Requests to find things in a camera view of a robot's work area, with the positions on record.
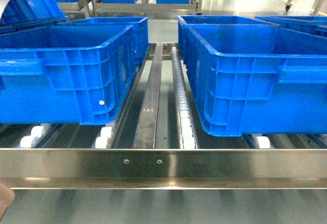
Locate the blue bin with grey sheet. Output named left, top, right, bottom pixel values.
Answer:
left=1, top=0, right=67, bottom=34

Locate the blue bin front centre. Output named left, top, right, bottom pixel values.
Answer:
left=183, top=25, right=326, bottom=137

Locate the blue bin far left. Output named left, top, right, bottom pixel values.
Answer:
left=1, top=25, right=135, bottom=125

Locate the beige plastic dustpan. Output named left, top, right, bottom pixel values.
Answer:
left=0, top=183, right=15, bottom=219

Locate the blue bin behind centre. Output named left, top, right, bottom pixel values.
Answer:
left=176, top=15, right=281, bottom=56

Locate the stainless steel shelf rack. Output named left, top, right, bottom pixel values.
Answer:
left=0, top=0, right=327, bottom=190

